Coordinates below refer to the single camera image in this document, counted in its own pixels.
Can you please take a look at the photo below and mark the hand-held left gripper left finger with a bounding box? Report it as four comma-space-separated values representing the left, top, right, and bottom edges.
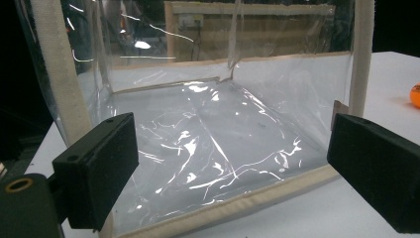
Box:
52, 112, 140, 232

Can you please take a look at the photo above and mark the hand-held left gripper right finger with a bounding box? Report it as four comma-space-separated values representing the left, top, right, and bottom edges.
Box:
326, 112, 420, 234

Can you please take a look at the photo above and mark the orange ball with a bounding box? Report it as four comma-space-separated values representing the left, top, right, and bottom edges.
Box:
409, 82, 420, 109

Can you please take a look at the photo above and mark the clear plastic bag beige trim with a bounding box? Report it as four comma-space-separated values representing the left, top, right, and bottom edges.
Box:
14, 0, 375, 238

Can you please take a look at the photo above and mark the white wall socket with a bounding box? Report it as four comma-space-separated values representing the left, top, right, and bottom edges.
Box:
177, 14, 204, 29

